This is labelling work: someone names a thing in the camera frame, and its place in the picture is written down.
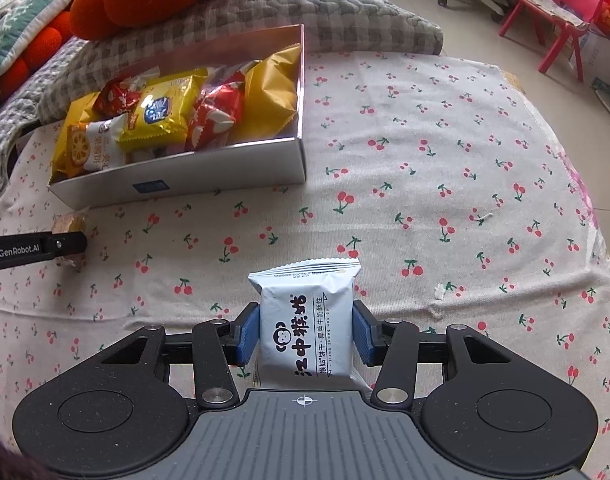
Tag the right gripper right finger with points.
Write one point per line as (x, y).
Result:
(392, 346)

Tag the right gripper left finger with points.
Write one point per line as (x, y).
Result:
(218, 345)

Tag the brown snack pack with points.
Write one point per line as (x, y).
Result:
(71, 241)

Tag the white monkey biscuit pack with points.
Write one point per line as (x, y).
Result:
(306, 325)

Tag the orange lotus cracker snack pack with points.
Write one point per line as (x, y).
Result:
(96, 147)

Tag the red white snack pack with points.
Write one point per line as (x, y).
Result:
(122, 94)

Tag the yellow chips snack bag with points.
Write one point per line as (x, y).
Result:
(162, 115)

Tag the yellow snack bag left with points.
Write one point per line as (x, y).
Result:
(80, 112)

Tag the white cardboard box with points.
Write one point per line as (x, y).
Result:
(253, 164)

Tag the green leaf pattern pillow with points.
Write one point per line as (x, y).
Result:
(22, 24)

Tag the small orange plush cushion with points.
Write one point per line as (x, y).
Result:
(36, 54)

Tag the yellow snack bag right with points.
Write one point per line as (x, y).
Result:
(269, 97)

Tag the grey checkered quilt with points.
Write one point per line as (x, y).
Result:
(330, 25)

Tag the red pink kids chair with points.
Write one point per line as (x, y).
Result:
(573, 19)

